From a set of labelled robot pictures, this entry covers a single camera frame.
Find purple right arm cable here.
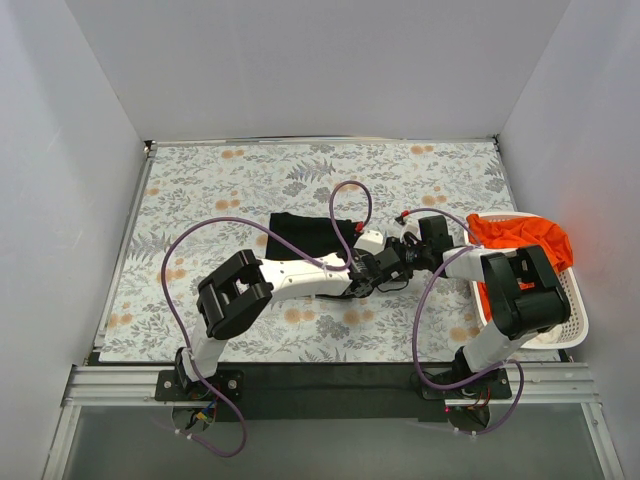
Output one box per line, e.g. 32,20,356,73
399,207,525,437

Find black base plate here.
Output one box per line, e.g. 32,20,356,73
84,351,513,424

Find orange t shirt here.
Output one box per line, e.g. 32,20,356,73
467,212,574,296

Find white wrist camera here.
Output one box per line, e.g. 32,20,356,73
396,211,421,244
354,230,386,255

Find aluminium frame rail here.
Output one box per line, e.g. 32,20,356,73
60,140,600,407

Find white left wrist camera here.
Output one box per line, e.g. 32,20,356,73
354,230,386,255

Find white laundry basket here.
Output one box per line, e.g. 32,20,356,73
470,211,589,350

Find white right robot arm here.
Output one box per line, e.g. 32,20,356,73
395,211,571,398

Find cream t shirt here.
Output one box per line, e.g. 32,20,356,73
532,325,563,348

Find floral patterned table mat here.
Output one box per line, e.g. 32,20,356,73
99,142,512,363

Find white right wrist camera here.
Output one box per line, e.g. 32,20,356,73
396,211,421,244

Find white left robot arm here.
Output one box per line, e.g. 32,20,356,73
176,248,409,400

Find black t shirt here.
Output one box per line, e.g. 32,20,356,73
265,212,359,260

